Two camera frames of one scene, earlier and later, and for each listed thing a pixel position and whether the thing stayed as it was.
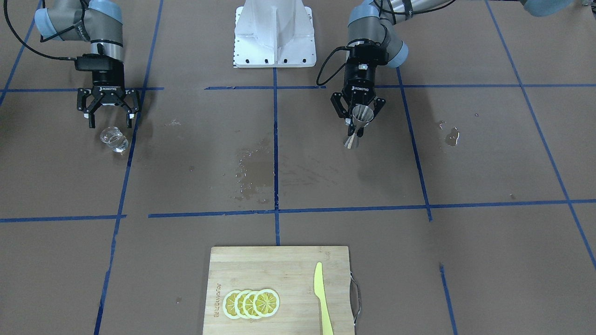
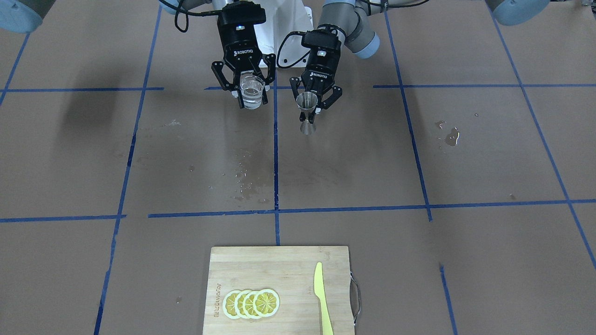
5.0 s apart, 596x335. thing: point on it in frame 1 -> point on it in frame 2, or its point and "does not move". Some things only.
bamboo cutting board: (289, 271) does not move
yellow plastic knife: (319, 291) does not move
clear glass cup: (112, 137) -> (251, 87)
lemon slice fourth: (266, 303) does not move
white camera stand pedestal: (274, 33) does not move
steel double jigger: (362, 114) -> (307, 101)
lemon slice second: (238, 303) does not move
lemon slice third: (248, 303) does not move
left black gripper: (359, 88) -> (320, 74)
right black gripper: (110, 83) -> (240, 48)
